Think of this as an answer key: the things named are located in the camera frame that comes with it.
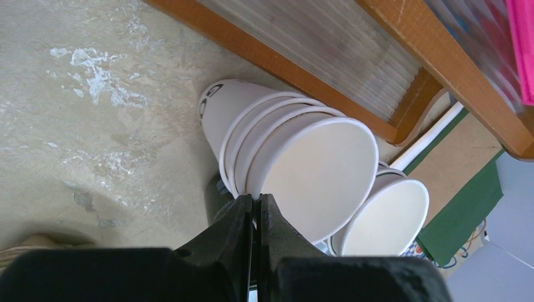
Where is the white cup stack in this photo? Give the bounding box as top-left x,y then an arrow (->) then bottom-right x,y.
326,162 -> 429,257
198,79 -> 379,244

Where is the brown pulp cup carrier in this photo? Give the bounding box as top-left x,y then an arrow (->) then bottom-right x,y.
1,234 -> 96,274

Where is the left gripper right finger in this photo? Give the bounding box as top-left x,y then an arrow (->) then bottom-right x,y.
256,194 -> 452,301

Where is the green paper bag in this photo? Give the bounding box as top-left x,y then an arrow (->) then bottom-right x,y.
404,109 -> 504,243

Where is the black paper cup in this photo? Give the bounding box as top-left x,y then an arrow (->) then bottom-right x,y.
204,174 -> 235,227

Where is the pink marker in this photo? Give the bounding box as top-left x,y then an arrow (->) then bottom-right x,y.
506,0 -> 533,106

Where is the cream paper bag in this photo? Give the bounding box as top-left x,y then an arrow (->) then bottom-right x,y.
390,102 -> 464,171

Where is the checkered patterned paper bag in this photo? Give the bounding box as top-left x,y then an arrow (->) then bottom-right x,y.
401,218 -> 487,278

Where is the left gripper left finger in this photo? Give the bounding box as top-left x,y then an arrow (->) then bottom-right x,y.
1,196 -> 253,301

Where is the wooden shelf rack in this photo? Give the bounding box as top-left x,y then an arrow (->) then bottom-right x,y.
151,1 -> 533,161

